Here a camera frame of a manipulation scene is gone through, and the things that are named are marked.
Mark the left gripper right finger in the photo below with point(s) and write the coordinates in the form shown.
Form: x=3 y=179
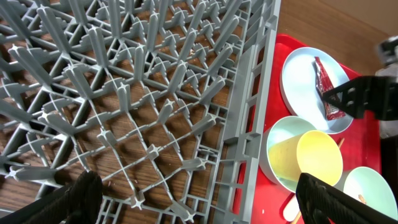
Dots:
x=319 y=203

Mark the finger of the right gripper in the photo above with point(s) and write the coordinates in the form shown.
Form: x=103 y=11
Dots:
x=376 y=94

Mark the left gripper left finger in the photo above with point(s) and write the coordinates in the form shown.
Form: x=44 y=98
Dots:
x=77 y=202

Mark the rice and peanut shells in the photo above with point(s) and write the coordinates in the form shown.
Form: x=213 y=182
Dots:
x=361 y=198

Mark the yellow plastic cup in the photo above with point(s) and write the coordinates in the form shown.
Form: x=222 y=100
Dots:
x=313 y=152

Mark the grey dishwasher rack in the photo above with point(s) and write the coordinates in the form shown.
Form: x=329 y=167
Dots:
x=164 y=100

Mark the white plastic fork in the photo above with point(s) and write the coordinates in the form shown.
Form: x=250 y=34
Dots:
x=291 y=212

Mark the light blue plate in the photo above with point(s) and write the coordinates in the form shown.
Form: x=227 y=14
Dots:
x=297 y=86

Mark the mint green saucer bowl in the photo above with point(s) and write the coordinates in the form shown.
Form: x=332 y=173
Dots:
x=283 y=129

